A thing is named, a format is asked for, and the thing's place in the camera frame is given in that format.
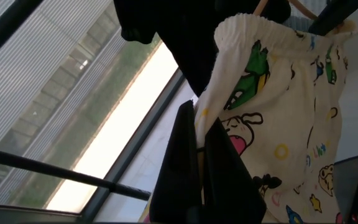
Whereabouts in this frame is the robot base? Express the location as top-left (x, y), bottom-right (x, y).
top-left (333, 152), bottom-right (358, 224)

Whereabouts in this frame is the black garment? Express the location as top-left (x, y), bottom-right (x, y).
top-left (112, 0), bottom-right (292, 98)

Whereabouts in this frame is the cream printed garment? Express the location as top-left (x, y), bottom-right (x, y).
top-left (138, 12), bottom-right (358, 224)

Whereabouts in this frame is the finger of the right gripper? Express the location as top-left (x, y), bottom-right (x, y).
top-left (308, 0), bottom-right (358, 35)

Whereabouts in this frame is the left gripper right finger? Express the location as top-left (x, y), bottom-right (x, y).
top-left (203, 117), bottom-right (267, 223)

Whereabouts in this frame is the pink clothes hanger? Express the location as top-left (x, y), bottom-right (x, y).
top-left (252, 0), bottom-right (319, 20)

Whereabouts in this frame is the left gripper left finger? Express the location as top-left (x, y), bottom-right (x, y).
top-left (149, 100), bottom-right (205, 223)

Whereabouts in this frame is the window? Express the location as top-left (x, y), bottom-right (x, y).
top-left (0, 0), bottom-right (198, 224)

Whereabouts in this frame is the black clothes rack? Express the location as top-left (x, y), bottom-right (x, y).
top-left (0, 0), bottom-right (152, 202)

